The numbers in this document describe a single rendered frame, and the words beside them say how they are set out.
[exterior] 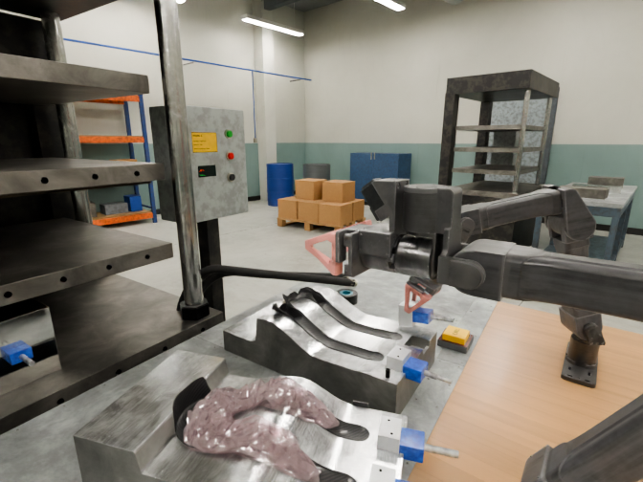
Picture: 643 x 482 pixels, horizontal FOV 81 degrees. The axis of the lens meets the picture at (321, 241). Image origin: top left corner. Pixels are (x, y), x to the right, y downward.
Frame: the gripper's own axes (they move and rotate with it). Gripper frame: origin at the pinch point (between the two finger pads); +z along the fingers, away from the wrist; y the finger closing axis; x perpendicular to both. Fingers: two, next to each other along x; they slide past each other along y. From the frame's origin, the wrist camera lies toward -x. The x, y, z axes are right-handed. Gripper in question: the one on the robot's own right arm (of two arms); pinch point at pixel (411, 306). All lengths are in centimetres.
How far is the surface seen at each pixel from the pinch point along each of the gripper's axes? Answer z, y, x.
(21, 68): -18, 51, -92
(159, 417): 17, 56, -18
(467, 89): -88, -377, -125
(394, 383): 4.8, 23.8, 8.2
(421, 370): 1.7, 19.0, 10.9
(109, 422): 19, 62, -23
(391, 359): 3.4, 19.7, 4.9
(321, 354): 12.6, 22.0, -8.6
